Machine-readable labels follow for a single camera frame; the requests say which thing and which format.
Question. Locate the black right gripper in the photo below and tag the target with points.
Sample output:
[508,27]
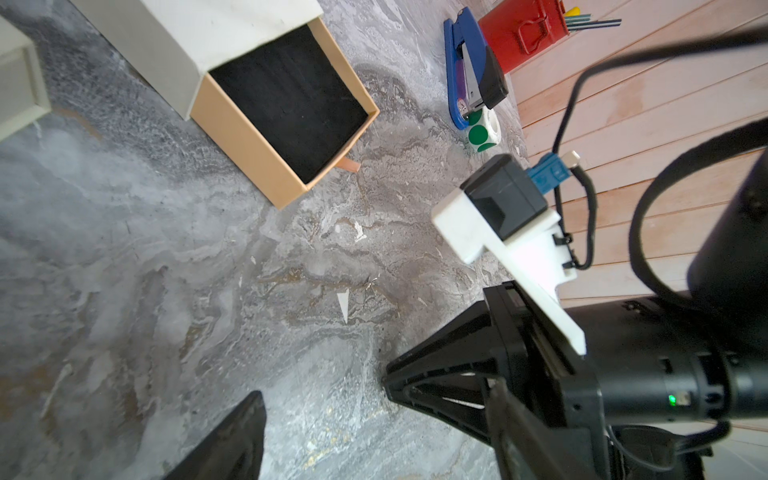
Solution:
[544,372]

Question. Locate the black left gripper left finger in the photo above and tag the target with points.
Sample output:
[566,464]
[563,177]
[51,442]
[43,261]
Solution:
[232,450]

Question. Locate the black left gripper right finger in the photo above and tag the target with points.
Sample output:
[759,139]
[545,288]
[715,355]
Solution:
[524,447]

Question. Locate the cream small gift box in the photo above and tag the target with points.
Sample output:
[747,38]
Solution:
[265,80]

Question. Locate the cream drawer jewelry box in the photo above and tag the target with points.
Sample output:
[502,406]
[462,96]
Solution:
[24,98]

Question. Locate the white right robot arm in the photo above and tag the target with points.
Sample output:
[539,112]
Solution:
[634,389]

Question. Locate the red pencil cup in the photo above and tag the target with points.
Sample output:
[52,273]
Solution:
[518,30]

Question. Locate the coloured pencils bundle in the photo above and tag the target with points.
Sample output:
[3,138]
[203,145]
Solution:
[575,21]

